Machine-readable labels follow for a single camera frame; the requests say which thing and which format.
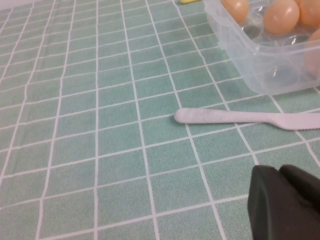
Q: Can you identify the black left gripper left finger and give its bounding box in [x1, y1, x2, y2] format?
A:
[246, 164, 320, 240]

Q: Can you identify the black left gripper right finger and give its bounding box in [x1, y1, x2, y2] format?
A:
[279, 164, 320, 213]

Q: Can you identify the beige egg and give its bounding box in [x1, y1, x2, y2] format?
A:
[298, 0, 320, 27]
[262, 0, 300, 35]
[303, 27, 320, 78]
[221, 0, 250, 25]

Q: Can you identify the clear plastic egg box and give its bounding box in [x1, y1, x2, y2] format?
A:
[204, 0, 320, 96]

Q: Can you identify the clear plastic egg tray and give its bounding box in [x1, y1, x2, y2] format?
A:
[0, 0, 320, 240]

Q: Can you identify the white plastic knife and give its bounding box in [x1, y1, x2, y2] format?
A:
[174, 107, 320, 131]

